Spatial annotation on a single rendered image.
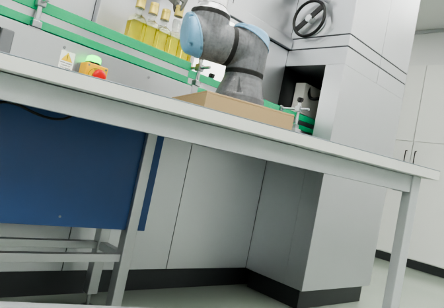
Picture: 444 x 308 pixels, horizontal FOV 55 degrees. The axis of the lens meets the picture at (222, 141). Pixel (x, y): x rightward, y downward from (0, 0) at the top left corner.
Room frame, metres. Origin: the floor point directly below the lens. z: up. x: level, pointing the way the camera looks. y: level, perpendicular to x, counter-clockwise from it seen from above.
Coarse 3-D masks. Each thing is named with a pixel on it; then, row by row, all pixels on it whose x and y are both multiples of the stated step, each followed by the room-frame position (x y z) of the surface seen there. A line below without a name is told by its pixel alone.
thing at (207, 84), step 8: (192, 72) 1.71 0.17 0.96; (176, 80) 1.67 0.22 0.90; (200, 80) 1.75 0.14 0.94; (208, 80) 1.78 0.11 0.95; (216, 80) 1.80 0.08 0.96; (200, 88) 1.75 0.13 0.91; (208, 88) 1.79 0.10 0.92; (216, 88) 1.82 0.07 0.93; (264, 104) 2.03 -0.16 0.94; (272, 104) 2.07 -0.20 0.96; (288, 112) 2.16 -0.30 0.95; (304, 120) 2.26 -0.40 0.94; (312, 120) 2.31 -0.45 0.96; (304, 128) 2.27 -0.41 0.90; (312, 128) 2.32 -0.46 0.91
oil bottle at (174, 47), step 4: (172, 32) 1.65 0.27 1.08; (176, 32) 1.66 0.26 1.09; (172, 36) 1.64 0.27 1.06; (176, 36) 1.66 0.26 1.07; (172, 40) 1.65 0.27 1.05; (176, 40) 1.66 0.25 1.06; (172, 44) 1.65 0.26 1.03; (176, 44) 1.66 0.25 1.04; (168, 48) 1.64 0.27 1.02; (172, 48) 1.65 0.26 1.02; (176, 48) 1.66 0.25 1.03; (180, 48) 1.68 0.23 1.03; (168, 52) 1.64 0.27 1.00; (172, 52) 1.65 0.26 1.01; (176, 52) 1.67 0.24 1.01; (176, 56) 1.67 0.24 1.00
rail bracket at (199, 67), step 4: (200, 60) 1.59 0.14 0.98; (196, 64) 1.59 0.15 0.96; (200, 64) 1.58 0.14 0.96; (192, 68) 1.62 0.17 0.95; (196, 68) 1.59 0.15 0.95; (200, 68) 1.58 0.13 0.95; (204, 68) 1.57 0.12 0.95; (208, 68) 1.55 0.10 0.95; (196, 72) 1.59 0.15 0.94; (200, 72) 1.59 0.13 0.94; (196, 76) 1.59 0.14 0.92; (192, 80) 1.59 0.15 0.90; (196, 80) 1.58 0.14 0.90; (192, 84) 1.59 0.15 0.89; (196, 84) 1.58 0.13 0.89; (200, 84) 1.59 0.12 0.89
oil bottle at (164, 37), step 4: (160, 28) 1.61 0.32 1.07; (164, 28) 1.61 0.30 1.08; (160, 32) 1.60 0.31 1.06; (164, 32) 1.61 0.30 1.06; (168, 32) 1.63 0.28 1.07; (160, 36) 1.61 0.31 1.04; (164, 36) 1.62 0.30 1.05; (168, 36) 1.63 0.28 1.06; (160, 40) 1.61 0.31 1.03; (164, 40) 1.62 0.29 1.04; (168, 40) 1.63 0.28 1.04; (160, 44) 1.61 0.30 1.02; (164, 44) 1.62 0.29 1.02; (168, 44) 1.64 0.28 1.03; (160, 48) 1.61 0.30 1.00; (164, 48) 1.62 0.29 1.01
